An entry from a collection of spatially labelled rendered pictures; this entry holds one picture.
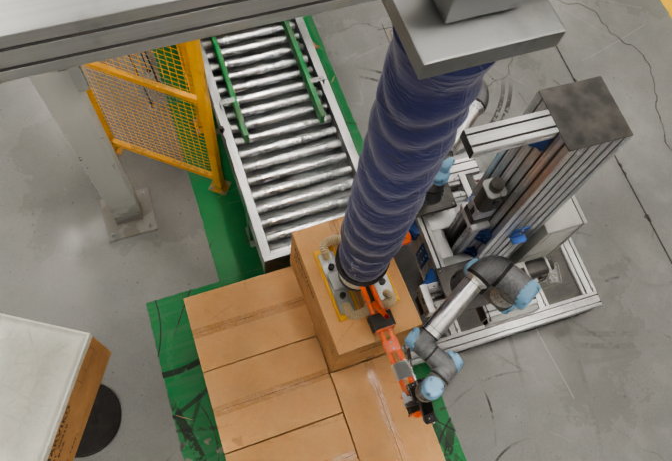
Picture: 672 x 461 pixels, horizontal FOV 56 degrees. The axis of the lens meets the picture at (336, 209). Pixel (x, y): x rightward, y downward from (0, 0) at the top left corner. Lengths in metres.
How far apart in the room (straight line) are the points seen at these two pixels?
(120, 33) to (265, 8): 0.23
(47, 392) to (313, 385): 1.22
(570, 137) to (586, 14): 3.39
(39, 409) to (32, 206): 1.79
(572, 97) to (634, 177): 2.61
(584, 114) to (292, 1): 1.46
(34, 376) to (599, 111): 2.42
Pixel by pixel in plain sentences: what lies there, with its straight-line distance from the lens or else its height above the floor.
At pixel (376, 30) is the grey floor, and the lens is 4.98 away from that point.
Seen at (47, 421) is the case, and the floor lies 1.02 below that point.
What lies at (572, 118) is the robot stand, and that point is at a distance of 2.32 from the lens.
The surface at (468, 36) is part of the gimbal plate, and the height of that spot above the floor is 2.88.
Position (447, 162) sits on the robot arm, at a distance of 2.66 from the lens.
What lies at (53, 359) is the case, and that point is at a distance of 2.98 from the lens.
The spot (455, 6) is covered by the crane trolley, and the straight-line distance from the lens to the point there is 1.21.
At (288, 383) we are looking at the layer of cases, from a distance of 3.29.
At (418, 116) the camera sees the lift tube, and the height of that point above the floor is 2.58.
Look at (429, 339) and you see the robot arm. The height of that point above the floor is 1.55.
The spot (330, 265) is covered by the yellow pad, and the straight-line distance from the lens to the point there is 2.84.
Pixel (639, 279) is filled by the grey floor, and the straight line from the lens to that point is 4.62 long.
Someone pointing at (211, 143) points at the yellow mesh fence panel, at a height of 0.61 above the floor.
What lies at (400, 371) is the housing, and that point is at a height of 1.22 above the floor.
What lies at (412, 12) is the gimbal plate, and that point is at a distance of 1.25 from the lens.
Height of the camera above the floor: 3.80
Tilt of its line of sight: 66 degrees down
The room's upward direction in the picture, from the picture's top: 12 degrees clockwise
